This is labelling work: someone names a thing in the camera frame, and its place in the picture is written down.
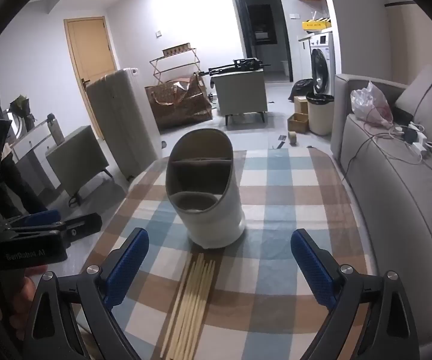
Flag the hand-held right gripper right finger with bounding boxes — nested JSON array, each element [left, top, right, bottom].
[[290, 229, 422, 360]]

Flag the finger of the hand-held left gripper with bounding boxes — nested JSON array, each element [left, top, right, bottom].
[[53, 212, 103, 249], [3, 209, 62, 233]]

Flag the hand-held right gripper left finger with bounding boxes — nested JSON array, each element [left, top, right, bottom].
[[25, 228, 150, 360]]

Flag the bundle of wooden chopsticks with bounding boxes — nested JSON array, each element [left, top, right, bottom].
[[159, 253, 216, 360]]

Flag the white utensil holder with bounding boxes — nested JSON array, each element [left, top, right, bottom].
[[165, 128, 246, 249]]

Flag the person's left hand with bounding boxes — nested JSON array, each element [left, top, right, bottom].
[[0, 265, 49, 332]]

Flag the small grey nightstand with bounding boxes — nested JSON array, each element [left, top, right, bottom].
[[46, 125, 110, 206]]

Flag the white drawer cabinet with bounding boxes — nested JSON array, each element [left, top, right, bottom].
[[10, 119, 64, 193]]

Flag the plaid tablecloth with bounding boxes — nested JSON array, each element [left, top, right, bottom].
[[85, 148, 376, 360]]

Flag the grey water bottle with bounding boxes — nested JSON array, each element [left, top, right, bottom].
[[47, 113, 65, 145]]

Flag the grey sofa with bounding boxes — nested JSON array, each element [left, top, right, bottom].
[[330, 64, 432, 310]]

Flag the cardboard boxes on floor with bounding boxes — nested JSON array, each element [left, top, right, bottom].
[[287, 113, 310, 134]]

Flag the beige trash bin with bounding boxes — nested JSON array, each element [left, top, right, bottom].
[[305, 93, 335, 136]]

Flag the brown patterned bag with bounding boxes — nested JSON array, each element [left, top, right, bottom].
[[144, 75, 213, 130]]

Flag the cardboard box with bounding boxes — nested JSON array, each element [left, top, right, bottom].
[[293, 96, 310, 115]]

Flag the white power strip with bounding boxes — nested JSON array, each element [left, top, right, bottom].
[[406, 121, 432, 155]]

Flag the clear plastic bag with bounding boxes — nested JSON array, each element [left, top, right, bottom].
[[350, 80, 395, 128]]

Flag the wooden door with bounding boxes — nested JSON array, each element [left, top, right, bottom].
[[64, 16, 120, 85]]

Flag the black trash bag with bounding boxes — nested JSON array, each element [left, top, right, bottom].
[[288, 78, 314, 103]]

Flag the wooden folding rack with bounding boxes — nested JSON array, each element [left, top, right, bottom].
[[149, 43, 204, 83]]

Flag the grey cabinet with black legs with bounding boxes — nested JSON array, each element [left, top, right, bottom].
[[210, 70, 269, 125]]

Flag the white washing machine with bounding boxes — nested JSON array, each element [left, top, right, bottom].
[[309, 32, 335, 96]]

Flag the grey sofa cushion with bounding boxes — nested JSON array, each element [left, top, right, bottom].
[[395, 64, 432, 133]]

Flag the black tripod device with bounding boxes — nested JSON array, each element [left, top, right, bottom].
[[200, 57, 271, 79]]

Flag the yellow box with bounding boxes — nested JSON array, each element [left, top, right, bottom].
[[300, 18, 332, 31]]

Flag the dark glass door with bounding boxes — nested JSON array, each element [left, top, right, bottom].
[[230, 0, 294, 84]]

